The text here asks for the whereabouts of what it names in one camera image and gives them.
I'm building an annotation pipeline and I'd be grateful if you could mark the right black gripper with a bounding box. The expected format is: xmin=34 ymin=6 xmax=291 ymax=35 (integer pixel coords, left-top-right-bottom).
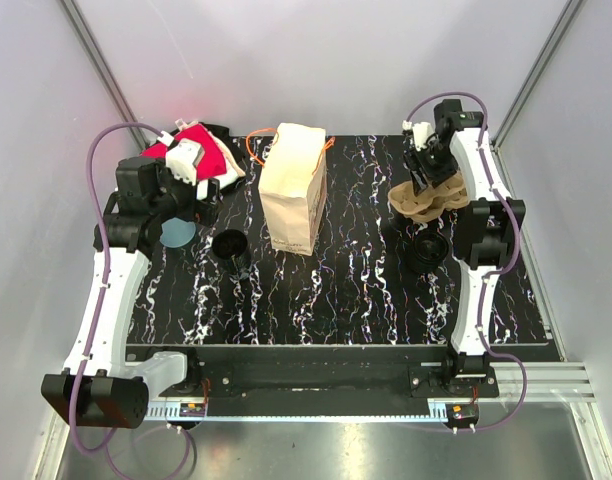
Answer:
xmin=400 ymin=142 xmax=456 ymax=197

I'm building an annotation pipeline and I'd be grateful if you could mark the black cup stack left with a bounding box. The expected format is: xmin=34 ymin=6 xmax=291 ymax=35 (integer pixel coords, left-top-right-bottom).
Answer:
xmin=211 ymin=229 xmax=252 ymax=279

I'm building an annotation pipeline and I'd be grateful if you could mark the cream bear paper bag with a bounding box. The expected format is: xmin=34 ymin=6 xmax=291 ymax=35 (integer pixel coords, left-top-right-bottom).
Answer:
xmin=245 ymin=123 xmax=335 ymax=256

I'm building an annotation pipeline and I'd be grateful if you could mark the red napkin stack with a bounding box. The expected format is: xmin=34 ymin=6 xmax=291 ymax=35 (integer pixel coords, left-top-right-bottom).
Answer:
xmin=141 ymin=123 xmax=239 ymax=186

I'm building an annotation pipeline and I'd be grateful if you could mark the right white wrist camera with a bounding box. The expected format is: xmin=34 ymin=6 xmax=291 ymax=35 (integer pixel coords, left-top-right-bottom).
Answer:
xmin=402 ymin=120 xmax=435 ymax=151

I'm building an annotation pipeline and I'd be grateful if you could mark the aluminium rail frame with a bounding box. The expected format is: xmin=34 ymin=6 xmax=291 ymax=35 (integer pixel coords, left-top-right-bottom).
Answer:
xmin=35 ymin=0 xmax=612 ymax=480

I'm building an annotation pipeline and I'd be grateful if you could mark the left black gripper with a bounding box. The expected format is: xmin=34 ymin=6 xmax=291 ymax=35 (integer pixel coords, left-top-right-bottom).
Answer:
xmin=150 ymin=157 xmax=224 ymax=227

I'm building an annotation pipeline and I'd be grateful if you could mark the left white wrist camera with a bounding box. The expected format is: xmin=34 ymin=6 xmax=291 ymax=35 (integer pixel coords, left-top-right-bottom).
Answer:
xmin=165 ymin=139 xmax=205 ymax=186

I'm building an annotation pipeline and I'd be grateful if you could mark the brown pulp cup carrier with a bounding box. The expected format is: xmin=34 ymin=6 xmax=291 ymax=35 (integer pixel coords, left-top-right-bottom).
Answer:
xmin=388 ymin=172 xmax=469 ymax=223

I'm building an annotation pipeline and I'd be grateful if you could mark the black cup stack right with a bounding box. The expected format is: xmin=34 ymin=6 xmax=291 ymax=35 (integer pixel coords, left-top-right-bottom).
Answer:
xmin=404 ymin=230 xmax=449 ymax=274

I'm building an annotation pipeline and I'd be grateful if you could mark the light blue cup holder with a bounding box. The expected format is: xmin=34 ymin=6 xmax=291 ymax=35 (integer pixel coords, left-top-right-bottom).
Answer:
xmin=160 ymin=218 xmax=196 ymax=248

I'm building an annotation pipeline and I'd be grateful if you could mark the black napkin tray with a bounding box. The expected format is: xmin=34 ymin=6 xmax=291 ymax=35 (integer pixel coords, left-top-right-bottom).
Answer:
xmin=155 ymin=121 xmax=247 ymax=194

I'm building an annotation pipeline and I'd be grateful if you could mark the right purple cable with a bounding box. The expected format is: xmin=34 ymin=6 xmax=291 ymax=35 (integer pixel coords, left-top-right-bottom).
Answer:
xmin=400 ymin=90 xmax=529 ymax=434

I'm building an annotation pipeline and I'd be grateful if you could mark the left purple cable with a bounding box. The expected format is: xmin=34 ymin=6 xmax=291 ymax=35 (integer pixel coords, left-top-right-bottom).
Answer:
xmin=68 ymin=122 xmax=197 ymax=477

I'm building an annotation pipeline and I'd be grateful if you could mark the black cup stack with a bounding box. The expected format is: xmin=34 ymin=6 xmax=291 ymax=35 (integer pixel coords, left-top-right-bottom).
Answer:
xmin=211 ymin=229 xmax=252 ymax=279
xmin=404 ymin=230 xmax=449 ymax=274

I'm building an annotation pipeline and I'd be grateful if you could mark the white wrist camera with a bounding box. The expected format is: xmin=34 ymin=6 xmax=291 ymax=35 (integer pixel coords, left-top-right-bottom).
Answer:
xmin=402 ymin=120 xmax=435 ymax=151
xmin=165 ymin=139 xmax=205 ymax=186

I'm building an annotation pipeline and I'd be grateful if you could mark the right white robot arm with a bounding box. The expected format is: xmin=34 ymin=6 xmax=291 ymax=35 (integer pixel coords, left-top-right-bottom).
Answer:
xmin=402 ymin=92 xmax=526 ymax=397

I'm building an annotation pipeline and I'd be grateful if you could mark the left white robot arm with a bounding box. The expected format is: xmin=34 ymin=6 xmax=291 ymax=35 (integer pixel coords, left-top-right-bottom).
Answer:
xmin=41 ymin=155 xmax=220 ymax=429

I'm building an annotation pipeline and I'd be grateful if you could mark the purple cable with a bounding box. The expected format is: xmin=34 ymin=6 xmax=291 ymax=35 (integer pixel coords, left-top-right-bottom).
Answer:
xmin=68 ymin=122 xmax=197 ymax=477
xmin=400 ymin=90 xmax=529 ymax=434

